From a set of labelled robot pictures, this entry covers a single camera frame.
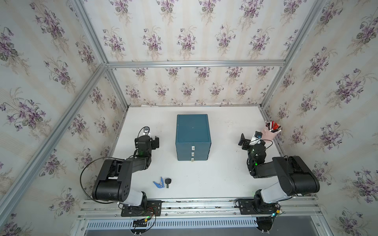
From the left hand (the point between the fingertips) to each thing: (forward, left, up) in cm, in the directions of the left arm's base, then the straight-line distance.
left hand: (149, 137), depth 93 cm
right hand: (-2, -65, +4) cm, 65 cm away
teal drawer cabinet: (-10, -28, +16) cm, 33 cm away
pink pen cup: (+1, -77, +2) cm, 77 cm away
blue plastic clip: (-27, -10, -6) cm, 30 cm away
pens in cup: (+5, -82, +4) cm, 82 cm away
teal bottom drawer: (-14, -28, -2) cm, 31 cm away
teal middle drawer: (-14, -28, +5) cm, 31 cm away
